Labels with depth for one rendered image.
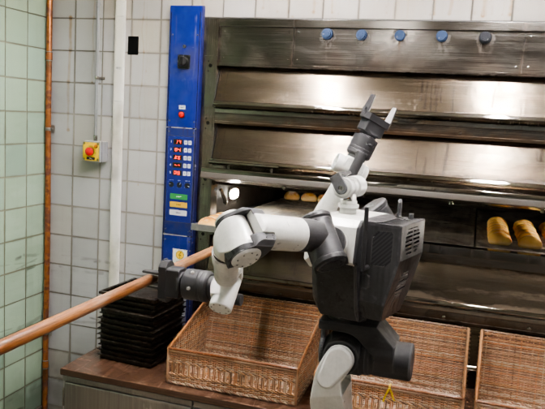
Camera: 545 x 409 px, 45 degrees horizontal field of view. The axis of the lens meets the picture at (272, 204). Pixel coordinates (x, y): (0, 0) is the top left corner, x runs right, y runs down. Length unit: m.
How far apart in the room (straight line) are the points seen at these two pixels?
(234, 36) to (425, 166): 1.03
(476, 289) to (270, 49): 1.36
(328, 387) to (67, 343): 1.89
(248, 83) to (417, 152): 0.81
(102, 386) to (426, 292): 1.41
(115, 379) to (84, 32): 1.64
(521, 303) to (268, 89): 1.40
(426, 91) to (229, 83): 0.87
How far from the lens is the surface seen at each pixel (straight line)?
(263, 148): 2.98
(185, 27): 3.11
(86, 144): 3.29
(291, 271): 3.00
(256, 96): 2.98
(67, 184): 3.45
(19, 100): 3.34
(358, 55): 2.90
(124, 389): 2.86
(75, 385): 2.98
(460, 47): 2.86
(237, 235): 1.59
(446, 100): 2.83
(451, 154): 2.84
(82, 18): 3.42
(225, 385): 2.70
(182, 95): 3.09
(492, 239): 3.02
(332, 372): 2.03
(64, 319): 1.58
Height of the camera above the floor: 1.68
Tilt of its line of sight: 8 degrees down
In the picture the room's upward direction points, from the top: 3 degrees clockwise
